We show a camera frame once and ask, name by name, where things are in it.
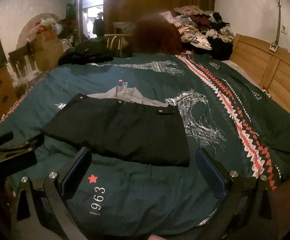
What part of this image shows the pile of mixed clothes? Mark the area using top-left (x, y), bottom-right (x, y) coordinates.
top-left (160, 5), bottom-right (236, 58)

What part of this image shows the black clothing heap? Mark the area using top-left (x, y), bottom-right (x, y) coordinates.
top-left (58, 37), bottom-right (114, 65)

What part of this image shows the cardboard box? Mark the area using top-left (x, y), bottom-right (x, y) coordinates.
top-left (30, 29), bottom-right (64, 70)

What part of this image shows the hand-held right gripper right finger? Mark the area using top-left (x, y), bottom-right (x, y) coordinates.
top-left (195, 148), bottom-right (283, 240)

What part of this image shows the green printed bedspread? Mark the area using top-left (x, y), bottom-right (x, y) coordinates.
top-left (0, 52), bottom-right (290, 233)

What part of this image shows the green hanging cloth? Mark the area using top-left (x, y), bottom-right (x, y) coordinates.
top-left (65, 3), bottom-right (77, 28)

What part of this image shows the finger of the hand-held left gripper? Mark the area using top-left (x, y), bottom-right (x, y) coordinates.
top-left (0, 133), bottom-right (45, 167)
top-left (0, 131), bottom-right (14, 149)

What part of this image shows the wooden headboard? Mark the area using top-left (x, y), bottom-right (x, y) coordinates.
top-left (229, 34), bottom-right (290, 130)

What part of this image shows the wooden chair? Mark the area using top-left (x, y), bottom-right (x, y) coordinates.
top-left (8, 45), bottom-right (39, 85)

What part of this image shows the dark red cloth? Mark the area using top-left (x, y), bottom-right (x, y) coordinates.
top-left (132, 17), bottom-right (183, 54)

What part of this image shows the metal wall pipe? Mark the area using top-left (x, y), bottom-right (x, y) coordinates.
top-left (269, 0), bottom-right (282, 44)

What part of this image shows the dark bag with beige straps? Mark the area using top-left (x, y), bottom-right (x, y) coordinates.
top-left (104, 34), bottom-right (133, 58)

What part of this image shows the white bed sheet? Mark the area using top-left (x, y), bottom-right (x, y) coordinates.
top-left (221, 60), bottom-right (263, 90)

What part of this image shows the black and grey garment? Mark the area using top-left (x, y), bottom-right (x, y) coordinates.
top-left (42, 85), bottom-right (190, 168)

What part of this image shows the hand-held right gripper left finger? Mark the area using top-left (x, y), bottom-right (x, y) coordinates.
top-left (10, 147), bottom-right (93, 240)

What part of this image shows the heap of pale cloths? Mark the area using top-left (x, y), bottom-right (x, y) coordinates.
top-left (27, 17), bottom-right (73, 40)

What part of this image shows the arched pink board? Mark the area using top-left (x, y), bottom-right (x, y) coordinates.
top-left (16, 12), bottom-right (60, 48)

